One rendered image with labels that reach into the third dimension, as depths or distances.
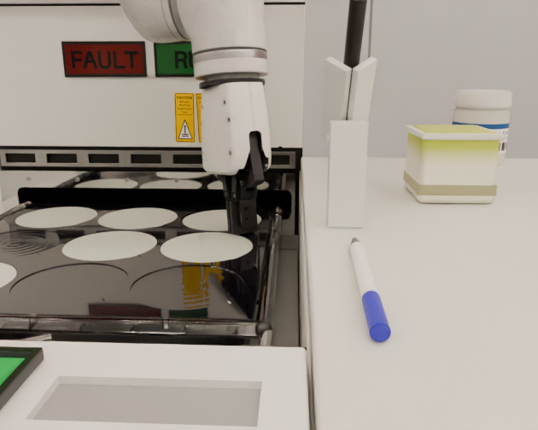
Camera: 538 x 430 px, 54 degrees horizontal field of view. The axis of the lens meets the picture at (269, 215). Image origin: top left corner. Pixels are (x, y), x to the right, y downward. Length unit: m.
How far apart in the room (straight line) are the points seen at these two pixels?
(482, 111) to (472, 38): 1.63
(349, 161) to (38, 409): 0.28
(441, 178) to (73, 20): 0.55
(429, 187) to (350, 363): 0.30
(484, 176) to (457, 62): 1.82
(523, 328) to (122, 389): 0.20
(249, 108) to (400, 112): 1.75
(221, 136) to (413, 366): 0.39
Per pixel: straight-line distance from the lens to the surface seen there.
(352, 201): 0.43
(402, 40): 2.29
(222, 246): 0.59
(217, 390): 0.24
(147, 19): 0.63
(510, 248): 0.42
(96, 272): 0.54
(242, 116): 0.57
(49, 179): 0.85
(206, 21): 0.59
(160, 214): 0.72
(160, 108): 0.79
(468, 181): 0.53
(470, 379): 0.25
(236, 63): 0.58
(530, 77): 2.44
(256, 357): 0.26
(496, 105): 0.73
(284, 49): 0.76
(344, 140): 0.42
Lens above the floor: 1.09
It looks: 16 degrees down
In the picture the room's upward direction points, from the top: straight up
